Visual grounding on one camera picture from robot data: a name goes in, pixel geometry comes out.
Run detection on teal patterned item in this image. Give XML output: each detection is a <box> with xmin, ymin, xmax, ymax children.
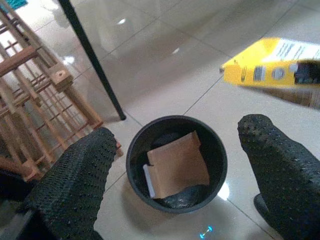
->
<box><xmin>0</xmin><ymin>0</ymin><xmax>27</xmax><ymax>13</ymax></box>

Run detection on white paper piece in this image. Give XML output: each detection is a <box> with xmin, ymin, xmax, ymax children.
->
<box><xmin>142</xmin><ymin>163</ymin><xmax>156</xmax><ymax>199</ymax></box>

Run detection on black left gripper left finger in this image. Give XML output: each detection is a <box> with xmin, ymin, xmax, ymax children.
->
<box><xmin>19</xmin><ymin>127</ymin><xmax>119</xmax><ymax>240</ymax></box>

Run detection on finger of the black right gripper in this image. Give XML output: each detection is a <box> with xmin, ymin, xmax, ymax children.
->
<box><xmin>294</xmin><ymin>59</ymin><xmax>320</xmax><ymax>86</ymax></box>

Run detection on black fabric bag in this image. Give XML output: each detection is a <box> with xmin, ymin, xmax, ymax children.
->
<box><xmin>0</xmin><ymin>171</ymin><xmax>38</xmax><ymax>205</ymax></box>

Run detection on wooden lattice rack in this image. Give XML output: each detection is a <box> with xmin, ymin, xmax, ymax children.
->
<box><xmin>0</xmin><ymin>0</ymin><xmax>124</xmax><ymax>183</ymax></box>

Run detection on yellow cardboard box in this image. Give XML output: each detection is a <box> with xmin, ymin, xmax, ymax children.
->
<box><xmin>219</xmin><ymin>37</ymin><xmax>320</xmax><ymax>89</ymax></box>

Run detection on black round rubbish bin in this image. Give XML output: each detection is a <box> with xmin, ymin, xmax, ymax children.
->
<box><xmin>125</xmin><ymin>114</ymin><xmax>229</xmax><ymax>215</ymax></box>

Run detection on black metal pole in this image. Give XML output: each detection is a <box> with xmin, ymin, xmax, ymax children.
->
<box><xmin>57</xmin><ymin>0</ymin><xmax>127</xmax><ymax>121</ymax></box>

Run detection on brown cardboard piece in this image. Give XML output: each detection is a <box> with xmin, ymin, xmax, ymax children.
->
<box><xmin>146</xmin><ymin>130</ymin><xmax>211</xmax><ymax>200</ymax></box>

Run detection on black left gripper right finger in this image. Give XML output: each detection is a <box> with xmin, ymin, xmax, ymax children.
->
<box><xmin>236</xmin><ymin>114</ymin><xmax>320</xmax><ymax>240</ymax></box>

